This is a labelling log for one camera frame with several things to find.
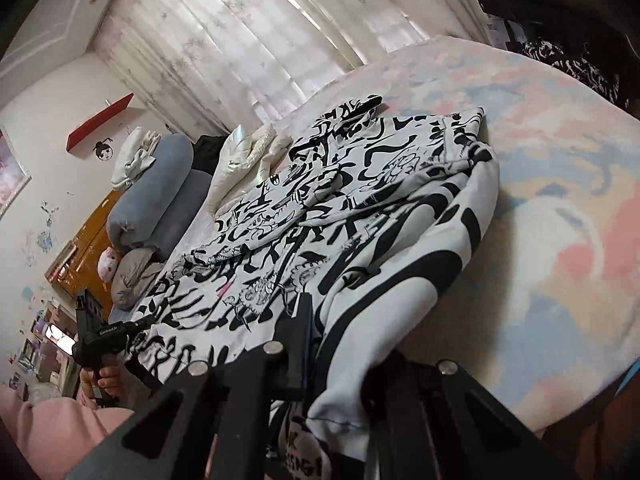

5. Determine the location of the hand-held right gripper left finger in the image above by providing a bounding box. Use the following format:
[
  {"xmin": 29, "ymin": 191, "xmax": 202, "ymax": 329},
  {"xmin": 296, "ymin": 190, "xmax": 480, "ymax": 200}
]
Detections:
[{"xmin": 62, "ymin": 292, "xmax": 316, "ymax": 480}]

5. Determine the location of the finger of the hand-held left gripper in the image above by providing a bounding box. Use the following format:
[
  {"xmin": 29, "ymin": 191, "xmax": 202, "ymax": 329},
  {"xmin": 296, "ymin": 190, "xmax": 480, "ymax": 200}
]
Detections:
[{"xmin": 121, "ymin": 357, "xmax": 163, "ymax": 393}]

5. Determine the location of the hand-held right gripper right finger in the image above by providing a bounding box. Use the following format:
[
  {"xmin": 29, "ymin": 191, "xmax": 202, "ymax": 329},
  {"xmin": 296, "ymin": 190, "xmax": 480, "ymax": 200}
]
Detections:
[{"xmin": 364, "ymin": 352, "xmax": 576, "ymax": 480}]

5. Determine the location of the black and white printed jacket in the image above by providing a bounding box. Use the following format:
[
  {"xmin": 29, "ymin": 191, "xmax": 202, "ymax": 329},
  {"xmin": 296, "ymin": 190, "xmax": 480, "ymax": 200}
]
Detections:
[{"xmin": 112, "ymin": 94, "xmax": 501, "ymax": 480}]

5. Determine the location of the person's left hand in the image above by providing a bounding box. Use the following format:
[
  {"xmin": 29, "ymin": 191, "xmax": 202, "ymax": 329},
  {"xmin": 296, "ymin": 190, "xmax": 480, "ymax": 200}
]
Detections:
[{"xmin": 79, "ymin": 364, "xmax": 123, "ymax": 406}]

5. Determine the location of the cluttered bedside table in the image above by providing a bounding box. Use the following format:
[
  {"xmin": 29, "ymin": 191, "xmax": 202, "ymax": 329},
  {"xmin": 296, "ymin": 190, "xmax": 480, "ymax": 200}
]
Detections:
[{"xmin": 7, "ymin": 297, "xmax": 83, "ymax": 403}]

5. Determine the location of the beige pillow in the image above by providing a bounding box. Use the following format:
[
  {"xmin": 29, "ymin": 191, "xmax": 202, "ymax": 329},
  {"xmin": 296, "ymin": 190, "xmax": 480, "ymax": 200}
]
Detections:
[{"xmin": 110, "ymin": 247, "xmax": 168, "ymax": 311}]

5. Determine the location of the pink and white plush toy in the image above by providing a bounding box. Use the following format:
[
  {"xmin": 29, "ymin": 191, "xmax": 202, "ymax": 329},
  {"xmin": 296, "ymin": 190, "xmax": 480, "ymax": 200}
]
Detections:
[{"xmin": 96, "ymin": 246, "xmax": 121, "ymax": 281}]

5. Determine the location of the wooden headboard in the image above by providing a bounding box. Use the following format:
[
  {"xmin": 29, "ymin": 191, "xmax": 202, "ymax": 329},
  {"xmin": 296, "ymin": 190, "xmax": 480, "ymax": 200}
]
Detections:
[{"xmin": 44, "ymin": 189, "xmax": 126, "ymax": 311}]

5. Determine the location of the blue-grey bolster pillow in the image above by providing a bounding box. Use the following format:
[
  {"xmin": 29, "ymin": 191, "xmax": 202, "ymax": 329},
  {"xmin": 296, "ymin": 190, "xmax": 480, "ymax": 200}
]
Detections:
[
  {"xmin": 106, "ymin": 132, "xmax": 195, "ymax": 251},
  {"xmin": 145, "ymin": 169, "xmax": 213, "ymax": 261}
]

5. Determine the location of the white crumpled cloth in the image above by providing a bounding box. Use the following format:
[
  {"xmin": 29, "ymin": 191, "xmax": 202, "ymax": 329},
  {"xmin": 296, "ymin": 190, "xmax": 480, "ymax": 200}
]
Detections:
[{"xmin": 110, "ymin": 127, "xmax": 163, "ymax": 191}]

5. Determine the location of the bed with pastel sheet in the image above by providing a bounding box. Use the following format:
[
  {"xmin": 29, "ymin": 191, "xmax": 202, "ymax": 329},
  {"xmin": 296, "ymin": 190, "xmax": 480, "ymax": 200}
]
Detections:
[{"xmin": 107, "ymin": 35, "xmax": 640, "ymax": 433}]

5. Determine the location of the white floral curtain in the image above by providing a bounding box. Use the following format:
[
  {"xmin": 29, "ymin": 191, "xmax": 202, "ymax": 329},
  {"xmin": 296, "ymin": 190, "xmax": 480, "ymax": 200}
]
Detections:
[{"xmin": 92, "ymin": 0, "xmax": 481, "ymax": 133}]

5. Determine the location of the white cardboard box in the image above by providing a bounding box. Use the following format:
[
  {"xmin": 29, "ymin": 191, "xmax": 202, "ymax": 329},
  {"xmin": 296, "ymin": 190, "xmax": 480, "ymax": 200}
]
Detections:
[{"xmin": 484, "ymin": 16, "xmax": 523, "ymax": 51}]

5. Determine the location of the black garment with white print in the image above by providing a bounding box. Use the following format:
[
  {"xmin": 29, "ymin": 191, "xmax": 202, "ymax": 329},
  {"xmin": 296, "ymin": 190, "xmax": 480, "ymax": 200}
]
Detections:
[{"xmin": 517, "ymin": 37, "xmax": 621, "ymax": 106}]

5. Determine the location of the black fabric pile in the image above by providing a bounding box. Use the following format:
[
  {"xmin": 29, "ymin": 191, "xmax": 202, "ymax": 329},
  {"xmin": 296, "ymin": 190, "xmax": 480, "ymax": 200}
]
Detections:
[{"xmin": 472, "ymin": 0, "xmax": 640, "ymax": 111}]

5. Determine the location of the blue flower wall sticker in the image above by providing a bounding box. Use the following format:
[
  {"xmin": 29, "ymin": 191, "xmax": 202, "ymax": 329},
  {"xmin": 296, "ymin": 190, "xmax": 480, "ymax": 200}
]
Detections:
[{"xmin": 22, "ymin": 200, "xmax": 56, "ymax": 261}]

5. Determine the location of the framed wall picture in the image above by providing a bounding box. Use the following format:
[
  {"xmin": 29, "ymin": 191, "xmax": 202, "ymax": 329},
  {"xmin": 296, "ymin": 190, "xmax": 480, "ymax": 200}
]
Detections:
[{"xmin": 0, "ymin": 127, "xmax": 32, "ymax": 218}]

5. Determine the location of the red wall shelf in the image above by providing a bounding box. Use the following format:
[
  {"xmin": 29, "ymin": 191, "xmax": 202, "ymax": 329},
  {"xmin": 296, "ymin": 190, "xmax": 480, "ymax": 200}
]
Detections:
[{"xmin": 67, "ymin": 92, "xmax": 135, "ymax": 152}]

